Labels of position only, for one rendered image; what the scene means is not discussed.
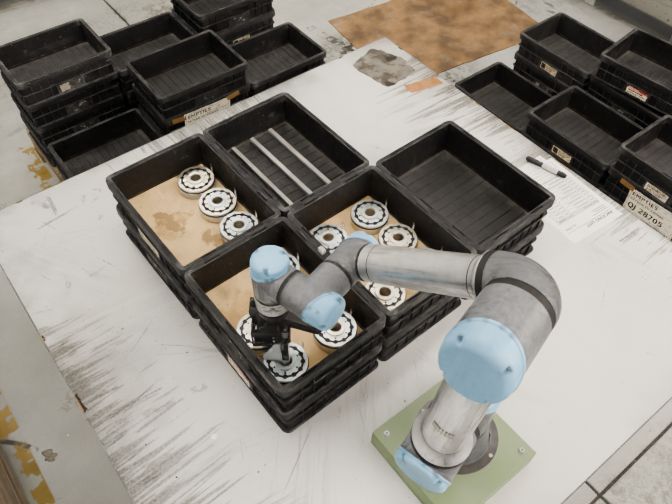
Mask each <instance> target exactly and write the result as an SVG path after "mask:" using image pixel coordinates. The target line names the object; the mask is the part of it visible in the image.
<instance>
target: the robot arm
mask: <svg viewBox="0 0 672 504"><path fill-rule="evenodd" d="M249 274H250V277H251V280H252V287H253V293H254V297H250V301H249V315H251V319H252V320H251V339H252V344H253V346H271V344H273V345H272V350H271V351H269V352H266V353H264V354H263V358H264V359H266V360H271V361H277V362H281V363H282V364H283V366H286V365H287V364H288V363H289V362H290V351H289V343H290V342H291V328H294V329H298V330H302V331H305V332H309V333H313V334H316V335H319V334H320V333H321V332H322V331H327V330H329V329H331V328H332V327H333V326H334V325H335V324H336V323H337V322H338V320H339V318H340V317H341V316H342V314H343V312H344V309H345V300H344V298H342V297H343V296H344V295H345V294H346V293H347V292H348V291H349V290H350V289H351V288H352V287H353V285H354V284H355V283H356V282H357V281H363V282H370V283H376V284H382V285H388V286H394V287H400V288H406V289H412V290H418V291H424V292H430V293H436V294H442V295H448V296H454V297H460V298H466V299H472V300H474V301H473V302H472V304H471V305H470V306H469V308H468V309H467V310H466V312H465V313H464V314H463V316H462V317H461V318H460V320H459V321H458V322H457V324H456V325H455V326H453V327H452V328H451V329H450V330H449V332H448V333H447V334H446V336H445V338H444V340H443V343H442V345H441V347H440V349H439V353H438V364H439V368H440V370H441V371H443V377H444V378H443V380H442V382H441V385H440V387H439V389H438V391H437V393H436V395H435V397H434V399H433V401H432V402H431V403H430V405H429V406H428V408H427V409H426V410H424V411H422V412H421V413H420V414H419V415H418V416H417V417H416V419H415V421H414V423H413V425H412V427H411V429H410V432H409V433H408V435H407V437H406V438H405V440H404V441H403V442H402V444H401V445H399V446H398V450H397V451H396V453H395V455H394V458H395V461H396V463H397V465H398V466H399V468H400V469H401V470H402V471H403V472H404V473H405V474H406V475H407V476H408V477H409V478H411V479H412V480H413V481H414V482H416V483H417V484H419V485H420V486H422V487H423V488H425V489H427V490H429V491H431V492H434V493H443V492H444V491H445V490H446V489H447V488H448V486H450V485H451V482H452V480H453V479H454V477H455V475H456V474H457V472H458V471H459V469H460V468H461V466H462V465H469V464H472V463H474V462H476V461H478V460H479V459H481V458H482V457H483V456H484V454H485V453H486V451H487V449H488V447H489V445H490V441H491V428H490V423H491V421H492V418H493V416H494V414H495V412H496V410H497V409H498V407H499V406H500V403H501V402H502V401H504V400H505V399H507V398H508V397H509V396H510V395H511V394H512V393H513V392H514V391H515V390H516V389H517V388H518V387H519V385H520V384H521V382H522V380H523V378H524V375H525V373H526V371H527V370H528V368H529V367H530V365H531V363H532V362H533V360H534V359H535V357H536V356H537V354H538V352H539V351H540V349H541V348H542V346H543V344H544V343H545V341H546V340H547V338H548V336H549V335H550V333H551V331H552V330H553V329H554V327H555V326H556V324H557V322H558V320H559V318H560V314H561V309H562V299H561V293H560V290H559V287H558V285H557V283H556V281H555V279H554V278H553V276H552V275H551V274H550V273H549V272H548V271H547V269H546V268H544V267H543V266H542V265H540V264H539V263H538V262H536V261H534V260H533V259H531V258H529V257H526V256H523V255H521V254H518V253H514V252H508V251H502V250H487V251H486V252H484V253H483V254H482V255H479V254H469V253H459V252H449V251H440V250H430V249H420V248H410V247H401V246H391V245H381V244H378V242H377V241H376V239H375V238H374V237H373V236H371V235H367V234H366V232H363V231H356V232H354V233H352V234H351V235H350V236H349V237H348V238H346V239H344V240H343V241H342V242H341V243H340V244H339V246H338V247H337V248H336V249H335V250H334V251H333V252H332V253H331V254H330V255H329V256H328V257H327V258H326V259H325V260H324V261H323V262H322V263H321V264H320V265H319V266H318V267H317V268H316V269H315V270H314V271H313V272H312V273H311V274H310V275H309V276H308V275H306V274H305V273H303V272H301V271H300V270H298V269H296V268H295V267H293V266H292V265H290V260H289V258H288V255H287V253H286V251H285V250H284V249H282V248H281V247H279V246H275V245H266V246H262V247H260V248H258V249H257V250H255V251H254V253H253V254H252V256H251V258H250V271H249ZM253 337H254V339H253ZM280 347H281V350H280Z"/></svg>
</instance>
